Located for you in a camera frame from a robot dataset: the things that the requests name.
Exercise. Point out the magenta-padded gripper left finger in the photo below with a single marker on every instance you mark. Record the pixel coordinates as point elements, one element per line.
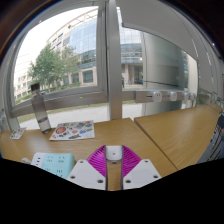
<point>85,174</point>

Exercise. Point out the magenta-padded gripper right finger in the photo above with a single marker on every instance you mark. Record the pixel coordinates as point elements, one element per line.
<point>141,173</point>

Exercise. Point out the small white charger block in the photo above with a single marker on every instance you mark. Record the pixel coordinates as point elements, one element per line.
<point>114,152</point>

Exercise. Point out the white and teal power strip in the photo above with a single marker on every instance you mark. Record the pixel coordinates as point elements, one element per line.
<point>55,164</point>

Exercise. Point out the large colourful sticker sheet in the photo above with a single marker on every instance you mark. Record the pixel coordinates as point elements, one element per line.
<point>72,130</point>

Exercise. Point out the clear bottle with black cap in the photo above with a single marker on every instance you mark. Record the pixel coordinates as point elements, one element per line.
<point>41,113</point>

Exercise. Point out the grey wall rail with sockets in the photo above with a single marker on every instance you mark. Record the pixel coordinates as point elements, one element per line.
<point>156,96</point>

